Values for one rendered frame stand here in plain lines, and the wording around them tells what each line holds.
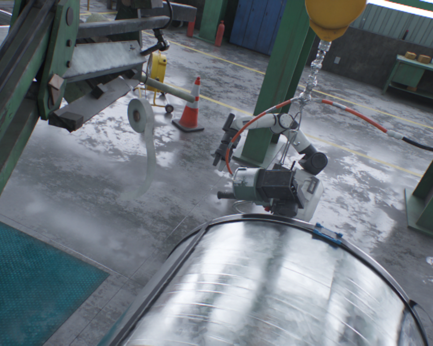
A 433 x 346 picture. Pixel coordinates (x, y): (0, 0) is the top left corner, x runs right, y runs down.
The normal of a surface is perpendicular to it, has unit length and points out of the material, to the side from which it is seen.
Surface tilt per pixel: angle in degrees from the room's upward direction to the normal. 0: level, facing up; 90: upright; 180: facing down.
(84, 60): 50
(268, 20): 90
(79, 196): 0
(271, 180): 43
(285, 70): 90
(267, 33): 90
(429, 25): 90
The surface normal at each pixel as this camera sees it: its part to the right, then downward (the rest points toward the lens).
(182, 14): 0.78, 0.46
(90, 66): 0.88, -0.32
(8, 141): 0.19, -0.52
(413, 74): -0.38, 0.39
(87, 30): 0.90, 0.37
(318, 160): 0.04, 0.07
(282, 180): -0.40, -0.54
